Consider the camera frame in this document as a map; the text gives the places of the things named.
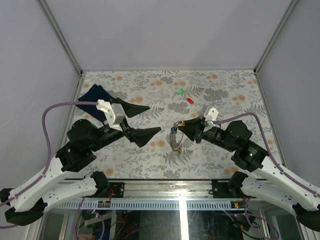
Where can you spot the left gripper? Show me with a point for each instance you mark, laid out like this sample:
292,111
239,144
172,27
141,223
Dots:
141,136

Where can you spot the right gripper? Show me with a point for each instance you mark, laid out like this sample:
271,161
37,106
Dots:
191,127

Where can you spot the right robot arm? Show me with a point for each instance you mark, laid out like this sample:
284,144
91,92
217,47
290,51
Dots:
289,191

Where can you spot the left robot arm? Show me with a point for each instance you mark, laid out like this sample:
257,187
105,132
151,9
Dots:
30,201

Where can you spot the red capped key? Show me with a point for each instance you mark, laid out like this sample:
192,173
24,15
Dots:
190,100

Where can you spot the floral tablecloth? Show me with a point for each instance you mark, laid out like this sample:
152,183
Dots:
231,92

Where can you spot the green capped key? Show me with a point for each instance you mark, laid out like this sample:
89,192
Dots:
179,92

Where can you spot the dark blue folded cloth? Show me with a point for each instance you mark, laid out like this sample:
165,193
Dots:
95,93

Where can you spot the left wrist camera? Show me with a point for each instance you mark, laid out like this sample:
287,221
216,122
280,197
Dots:
114,113

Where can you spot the aluminium front rail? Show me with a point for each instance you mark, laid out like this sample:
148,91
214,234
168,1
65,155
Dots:
165,187

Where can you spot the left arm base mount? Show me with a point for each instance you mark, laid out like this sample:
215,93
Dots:
116,190

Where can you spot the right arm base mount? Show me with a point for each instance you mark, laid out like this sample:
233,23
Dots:
219,189

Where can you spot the white slotted cable duct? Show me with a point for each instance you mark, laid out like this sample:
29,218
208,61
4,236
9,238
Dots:
174,205

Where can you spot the right corner frame post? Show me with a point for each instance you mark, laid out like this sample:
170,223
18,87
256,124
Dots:
282,23

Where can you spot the corner frame post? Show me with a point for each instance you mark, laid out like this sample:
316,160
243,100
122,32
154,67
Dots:
282,23
60,36

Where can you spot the left corner frame post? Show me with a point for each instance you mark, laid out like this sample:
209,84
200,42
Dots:
60,36

